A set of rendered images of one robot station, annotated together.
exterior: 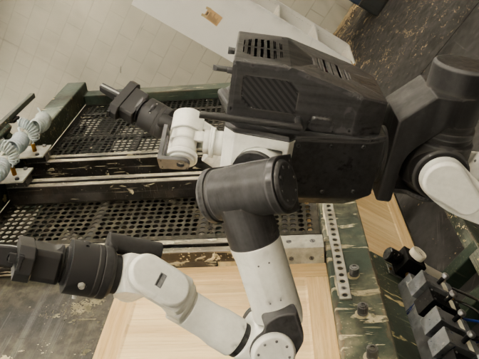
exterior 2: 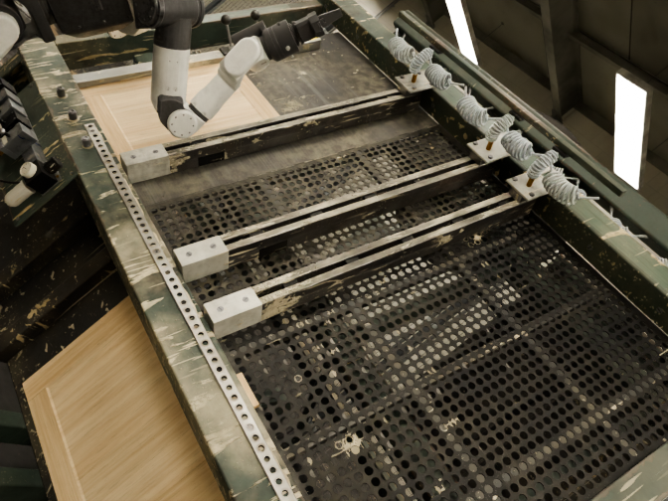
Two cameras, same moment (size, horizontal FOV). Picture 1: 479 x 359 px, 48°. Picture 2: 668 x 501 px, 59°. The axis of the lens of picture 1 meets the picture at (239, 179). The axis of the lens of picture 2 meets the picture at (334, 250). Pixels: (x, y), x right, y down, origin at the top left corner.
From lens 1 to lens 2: 262 cm
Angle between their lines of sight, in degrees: 94
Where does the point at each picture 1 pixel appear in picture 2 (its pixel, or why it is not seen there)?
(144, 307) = (245, 106)
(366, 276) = (76, 146)
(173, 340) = not seen: hidden behind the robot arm
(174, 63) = not seen: outside the picture
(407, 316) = (40, 144)
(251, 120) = not seen: outside the picture
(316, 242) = (128, 155)
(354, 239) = (94, 179)
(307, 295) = (125, 138)
